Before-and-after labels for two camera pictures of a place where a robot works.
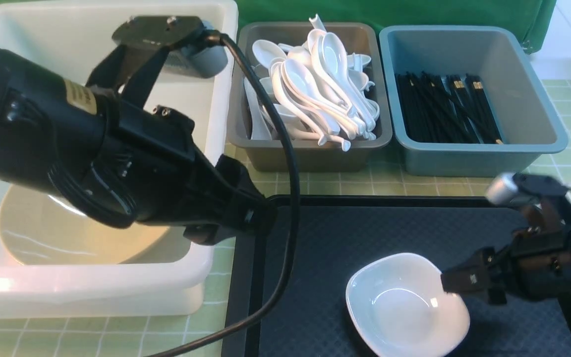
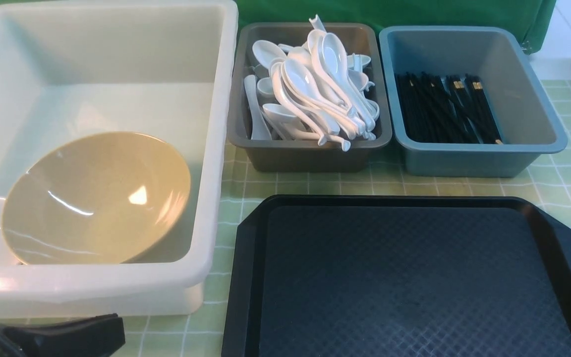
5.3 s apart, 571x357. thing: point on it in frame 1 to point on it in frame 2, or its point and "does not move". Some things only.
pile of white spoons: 321,91 does not move
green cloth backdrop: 532,17 does not move
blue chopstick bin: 467,100 does not move
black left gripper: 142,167 to 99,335
